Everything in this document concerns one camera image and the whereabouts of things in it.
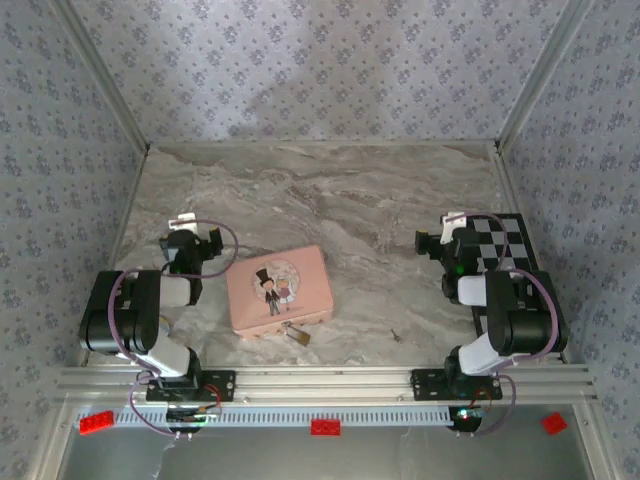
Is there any pink tin box with cartoon couple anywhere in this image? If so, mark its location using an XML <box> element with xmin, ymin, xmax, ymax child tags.
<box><xmin>225</xmin><ymin>244</ymin><xmax>336</xmax><ymax>342</ymax></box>

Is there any small brass padlock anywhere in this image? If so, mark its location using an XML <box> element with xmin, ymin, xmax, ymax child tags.
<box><xmin>281</xmin><ymin>321</ymin><xmax>312</xmax><ymax>347</ymax></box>

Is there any black and grey checkerboard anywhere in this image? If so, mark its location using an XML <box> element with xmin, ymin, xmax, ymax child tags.
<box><xmin>463</xmin><ymin>212</ymin><xmax>570</xmax><ymax>354</ymax></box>

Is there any long red toy brick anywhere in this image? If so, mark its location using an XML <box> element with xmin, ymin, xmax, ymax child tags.
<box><xmin>78</xmin><ymin>410</ymin><xmax>116</xmax><ymax>436</ymax></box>

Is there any square red toy brick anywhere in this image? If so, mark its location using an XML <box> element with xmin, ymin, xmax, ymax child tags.
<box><xmin>541</xmin><ymin>412</ymin><xmax>570</xmax><ymax>436</ymax></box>

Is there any grey metal lower shelf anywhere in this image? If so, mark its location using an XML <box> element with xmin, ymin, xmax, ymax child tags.
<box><xmin>62</xmin><ymin>424</ymin><xmax>591</xmax><ymax>480</ymax></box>

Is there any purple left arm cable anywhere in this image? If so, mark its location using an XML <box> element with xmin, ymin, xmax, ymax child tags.
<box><xmin>108</xmin><ymin>218</ymin><xmax>240</xmax><ymax>442</ymax></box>

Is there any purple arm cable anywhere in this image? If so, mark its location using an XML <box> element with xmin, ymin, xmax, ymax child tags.
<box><xmin>449</xmin><ymin>212</ymin><xmax>560</xmax><ymax>439</ymax></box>
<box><xmin>108</xmin><ymin>218</ymin><xmax>240</xmax><ymax>442</ymax></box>

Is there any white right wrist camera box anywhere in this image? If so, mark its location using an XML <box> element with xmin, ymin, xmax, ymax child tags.
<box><xmin>439</xmin><ymin>211</ymin><xmax>469</xmax><ymax>245</ymax></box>

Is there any aluminium side rail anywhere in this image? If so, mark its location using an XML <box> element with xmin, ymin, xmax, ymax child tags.
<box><xmin>492</xmin><ymin>142</ymin><xmax>574</xmax><ymax>365</ymax></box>
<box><xmin>77</xmin><ymin>144</ymin><xmax>151</xmax><ymax>366</ymax></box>

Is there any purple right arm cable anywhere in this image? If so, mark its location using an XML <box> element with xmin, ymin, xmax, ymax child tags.
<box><xmin>449</xmin><ymin>212</ymin><xmax>560</xmax><ymax>439</ymax></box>

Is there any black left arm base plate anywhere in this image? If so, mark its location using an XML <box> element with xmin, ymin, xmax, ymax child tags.
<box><xmin>146</xmin><ymin>368</ymin><xmax>237</xmax><ymax>404</ymax></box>

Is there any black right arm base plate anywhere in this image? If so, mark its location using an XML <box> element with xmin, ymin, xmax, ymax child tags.
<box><xmin>411</xmin><ymin>368</ymin><xmax>504</xmax><ymax>403</ymax></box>

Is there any aluminium back rail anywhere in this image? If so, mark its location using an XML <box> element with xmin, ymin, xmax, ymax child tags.
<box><xmin>147</xmin><ymin>140</ymin><xmax>499</xmax><ymax>149</ymax></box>

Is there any aluminium front rail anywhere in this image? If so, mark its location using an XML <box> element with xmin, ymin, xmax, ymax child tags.
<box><xmin>54</xmin><ymin>364</ymin><xmax>599</xmax><ymax>404</ymax></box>

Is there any slotted grey cable duct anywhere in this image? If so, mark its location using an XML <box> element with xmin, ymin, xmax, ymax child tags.
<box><xmin>74</xmin><ymin>403</ymin><xmax>461</xmax><ymax>429</ymax></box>

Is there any aluminium corner post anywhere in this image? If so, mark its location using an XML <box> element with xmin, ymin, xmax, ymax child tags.
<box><xmin>493</xmin><ymin>0</ymin><xmax>600</xmax><ymax>152</ymax></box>

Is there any aluminium frame leg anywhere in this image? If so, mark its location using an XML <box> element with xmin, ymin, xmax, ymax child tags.
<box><xmin>573</xmin><ymin>403</ymin><xmax>620</xmax><ymax>480</ymax></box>
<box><xmin>29</xmin><ymin>403</ymin><xmax>77</xmax><ymax>480</ymax></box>

